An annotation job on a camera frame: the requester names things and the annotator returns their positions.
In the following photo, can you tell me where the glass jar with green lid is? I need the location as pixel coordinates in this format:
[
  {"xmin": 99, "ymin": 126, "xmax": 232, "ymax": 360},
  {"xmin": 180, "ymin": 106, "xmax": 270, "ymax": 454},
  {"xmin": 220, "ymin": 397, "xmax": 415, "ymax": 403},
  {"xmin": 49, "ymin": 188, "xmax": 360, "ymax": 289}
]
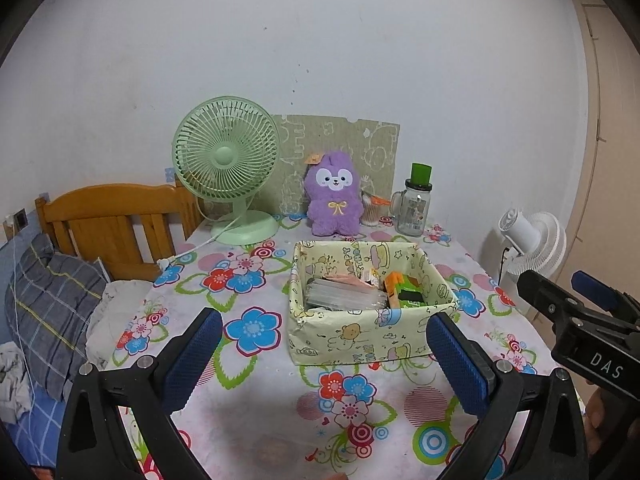
[{"xmin": 391, "ymin": 162, "xmax": 433, "ymax": 237}]

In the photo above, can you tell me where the white fan cable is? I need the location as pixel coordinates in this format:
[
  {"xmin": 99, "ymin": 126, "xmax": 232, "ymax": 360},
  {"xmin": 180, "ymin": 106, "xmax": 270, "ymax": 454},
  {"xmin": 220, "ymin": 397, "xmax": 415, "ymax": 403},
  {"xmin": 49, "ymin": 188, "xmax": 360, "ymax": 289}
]
[{"xmin": 157, "ymin": 234, "xmax": 221, "ymax": 270}]

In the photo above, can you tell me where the floral tablecloth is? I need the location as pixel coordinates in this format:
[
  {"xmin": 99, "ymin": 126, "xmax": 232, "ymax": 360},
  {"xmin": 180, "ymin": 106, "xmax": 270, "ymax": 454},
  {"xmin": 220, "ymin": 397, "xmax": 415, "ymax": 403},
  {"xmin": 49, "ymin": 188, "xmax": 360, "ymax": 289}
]
[{"xmin": 100, "ymin": 215, "xmax": 586, "ymax": 480}]

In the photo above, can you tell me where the yellow-green cartoon printed box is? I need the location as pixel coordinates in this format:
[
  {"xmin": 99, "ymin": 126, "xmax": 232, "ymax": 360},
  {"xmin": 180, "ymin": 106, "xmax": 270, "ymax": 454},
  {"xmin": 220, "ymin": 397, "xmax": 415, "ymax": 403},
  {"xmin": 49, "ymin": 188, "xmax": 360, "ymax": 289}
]
[{"xmin": 286, "ymin": 240, "xmax": 459, "ymax": 365}]

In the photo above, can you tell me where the clear plastic bag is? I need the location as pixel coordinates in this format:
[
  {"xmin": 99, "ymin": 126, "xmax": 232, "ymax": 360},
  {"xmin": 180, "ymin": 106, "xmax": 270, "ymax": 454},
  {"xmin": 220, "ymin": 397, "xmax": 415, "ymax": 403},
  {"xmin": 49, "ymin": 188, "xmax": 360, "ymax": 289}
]
[{"xmin": 305, "ymin": 277, "xmax": 388, "ymax": 311}]

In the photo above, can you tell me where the green desk fan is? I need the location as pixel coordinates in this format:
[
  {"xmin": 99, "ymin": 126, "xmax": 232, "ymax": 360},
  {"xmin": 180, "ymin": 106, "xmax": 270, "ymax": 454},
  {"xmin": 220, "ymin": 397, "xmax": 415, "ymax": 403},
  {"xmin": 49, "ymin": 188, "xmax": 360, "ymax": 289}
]
[{"xmin": 172, "ymin": 99, "xmax": 281, "ymax": 246}]

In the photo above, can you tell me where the white standing fan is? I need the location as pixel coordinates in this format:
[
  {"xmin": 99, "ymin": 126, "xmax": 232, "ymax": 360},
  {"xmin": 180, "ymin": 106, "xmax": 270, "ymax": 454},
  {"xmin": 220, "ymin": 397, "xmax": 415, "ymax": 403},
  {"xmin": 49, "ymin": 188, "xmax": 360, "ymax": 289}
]
[{"xmin": 497, "ymin": 208, "xmax": 567, "ymax": 281}]

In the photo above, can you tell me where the beige door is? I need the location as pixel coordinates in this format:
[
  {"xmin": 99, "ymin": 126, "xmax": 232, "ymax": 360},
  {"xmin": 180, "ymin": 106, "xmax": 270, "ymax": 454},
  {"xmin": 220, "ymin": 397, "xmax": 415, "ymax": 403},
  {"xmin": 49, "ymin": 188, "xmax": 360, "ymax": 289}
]
[{"xmin": 562, "ymin": 0, "xmax": 640, "ymax": 321}]

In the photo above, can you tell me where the blue plaid bedsheet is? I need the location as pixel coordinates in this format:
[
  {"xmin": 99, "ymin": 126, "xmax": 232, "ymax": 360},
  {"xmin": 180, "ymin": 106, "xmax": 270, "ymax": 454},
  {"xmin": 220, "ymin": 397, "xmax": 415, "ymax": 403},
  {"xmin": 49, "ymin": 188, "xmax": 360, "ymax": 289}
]
[{"xmin": 0, "ymin": 390, "xmax": 71, "ymax": 466}]

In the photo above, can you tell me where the grey plaid pillow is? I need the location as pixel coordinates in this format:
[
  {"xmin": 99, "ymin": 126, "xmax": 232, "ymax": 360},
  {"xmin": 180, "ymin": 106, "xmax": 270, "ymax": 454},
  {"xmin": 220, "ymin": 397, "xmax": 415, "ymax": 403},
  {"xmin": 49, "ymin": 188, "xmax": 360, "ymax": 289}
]
[{"xmin": 5, "ymin": 234, "xmax": 108, "ymax": 401}]

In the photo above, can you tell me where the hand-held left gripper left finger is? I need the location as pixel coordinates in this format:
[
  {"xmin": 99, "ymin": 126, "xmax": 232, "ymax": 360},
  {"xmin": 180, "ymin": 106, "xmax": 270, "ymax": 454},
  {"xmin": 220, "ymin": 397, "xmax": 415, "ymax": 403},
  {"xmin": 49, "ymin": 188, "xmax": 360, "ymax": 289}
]
[{"xmin": 55, "ymin": 306, "xmax": 224, "ymax": 480}]

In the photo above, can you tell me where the white quilt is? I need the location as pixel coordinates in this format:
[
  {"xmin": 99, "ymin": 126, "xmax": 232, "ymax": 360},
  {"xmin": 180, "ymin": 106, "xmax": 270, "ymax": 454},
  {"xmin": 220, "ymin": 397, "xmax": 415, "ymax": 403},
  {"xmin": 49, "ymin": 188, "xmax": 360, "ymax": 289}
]
[{"xmin": 86, "ymin": 280, "xmax": 156, "ymax": 371}]

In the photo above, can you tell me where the green elephant pattern mat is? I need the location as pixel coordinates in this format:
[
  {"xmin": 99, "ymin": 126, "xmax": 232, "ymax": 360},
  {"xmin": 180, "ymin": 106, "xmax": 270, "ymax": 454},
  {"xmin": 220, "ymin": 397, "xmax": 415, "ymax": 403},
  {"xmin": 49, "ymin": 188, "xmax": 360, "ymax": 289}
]
[{"xmin": 270, "ymin": 114, "xmax": 401, "ymax": 216}]

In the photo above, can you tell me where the cotton swab container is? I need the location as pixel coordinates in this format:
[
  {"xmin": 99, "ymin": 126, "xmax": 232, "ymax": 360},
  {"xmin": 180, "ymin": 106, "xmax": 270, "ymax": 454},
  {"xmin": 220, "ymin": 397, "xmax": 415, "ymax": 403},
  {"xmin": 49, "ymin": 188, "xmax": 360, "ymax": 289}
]
[{"xmin": 361, "ymin": 194, "xmax": 392, "ymax": 226}]

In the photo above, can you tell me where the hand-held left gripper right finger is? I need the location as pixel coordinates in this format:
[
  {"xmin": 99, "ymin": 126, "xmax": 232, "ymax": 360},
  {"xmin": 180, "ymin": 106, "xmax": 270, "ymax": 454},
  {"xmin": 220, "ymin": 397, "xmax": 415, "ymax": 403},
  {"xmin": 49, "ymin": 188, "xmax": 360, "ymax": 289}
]
[{"xmin": 426, "ymin": 311, "xmax": 591, "ymax": 480}]

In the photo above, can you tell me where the person's right hand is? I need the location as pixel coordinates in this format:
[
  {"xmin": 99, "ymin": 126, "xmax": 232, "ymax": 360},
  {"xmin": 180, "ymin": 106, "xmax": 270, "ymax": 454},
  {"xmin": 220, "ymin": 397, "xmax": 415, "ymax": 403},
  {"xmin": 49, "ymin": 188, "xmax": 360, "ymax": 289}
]
[{"xmin": 584, "ymin": 389, "xmax": 618, "ymax": 456}]

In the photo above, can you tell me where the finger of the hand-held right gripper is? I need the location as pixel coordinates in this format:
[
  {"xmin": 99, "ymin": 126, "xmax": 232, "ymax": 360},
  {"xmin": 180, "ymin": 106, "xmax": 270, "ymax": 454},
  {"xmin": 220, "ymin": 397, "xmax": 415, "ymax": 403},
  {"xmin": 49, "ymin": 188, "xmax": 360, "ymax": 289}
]
[
  {"xmin": 571, "ymin": 270, "xmax": 640, "ymax": 328},
  {"xmin": 516, "ymin": 269, "xmax": 626, "ymax": 333}
]

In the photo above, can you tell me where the wooden headboard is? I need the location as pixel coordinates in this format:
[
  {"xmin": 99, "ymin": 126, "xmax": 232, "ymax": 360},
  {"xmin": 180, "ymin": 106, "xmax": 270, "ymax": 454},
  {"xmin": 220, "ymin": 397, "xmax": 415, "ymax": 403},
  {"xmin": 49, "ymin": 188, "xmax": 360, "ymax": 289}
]
[{"xmin": 35, "ymin": 183, "xmax": 203, "ymax": 282}]

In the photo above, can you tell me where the crumpled white grey cloth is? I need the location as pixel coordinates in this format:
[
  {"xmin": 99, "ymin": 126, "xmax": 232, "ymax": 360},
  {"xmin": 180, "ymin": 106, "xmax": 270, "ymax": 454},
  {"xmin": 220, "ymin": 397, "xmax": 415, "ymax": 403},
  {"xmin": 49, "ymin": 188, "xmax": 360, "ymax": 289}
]
[{"xmin": 0, "ymin": 342, "xmax": 33, "ymax": 423}]

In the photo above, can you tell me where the green black packet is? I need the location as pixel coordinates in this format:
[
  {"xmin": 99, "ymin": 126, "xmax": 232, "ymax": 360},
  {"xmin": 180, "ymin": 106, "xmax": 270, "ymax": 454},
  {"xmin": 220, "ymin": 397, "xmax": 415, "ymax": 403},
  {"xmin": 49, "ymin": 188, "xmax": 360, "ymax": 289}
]
[{"xmin": 397, "ymin": 276, "xmax": 428, "ymax": 307}]

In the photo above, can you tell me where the purple plush toy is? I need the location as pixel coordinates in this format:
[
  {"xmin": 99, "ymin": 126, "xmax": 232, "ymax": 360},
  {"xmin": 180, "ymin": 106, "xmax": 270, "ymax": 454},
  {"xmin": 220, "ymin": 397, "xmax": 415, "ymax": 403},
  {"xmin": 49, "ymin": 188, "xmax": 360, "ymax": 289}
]
[{"xmin": 304, "ymin": 149, "xmax": 364, "ymax": 237}]

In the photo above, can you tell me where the small yellow green toy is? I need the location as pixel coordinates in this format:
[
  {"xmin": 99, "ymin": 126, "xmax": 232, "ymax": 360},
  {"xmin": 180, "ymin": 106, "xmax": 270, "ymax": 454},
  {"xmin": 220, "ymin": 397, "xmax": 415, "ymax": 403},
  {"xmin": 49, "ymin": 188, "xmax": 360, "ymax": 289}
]
[{"xmin": 382, "ymin": 271, "xmax": 406, "ymax": 308}]

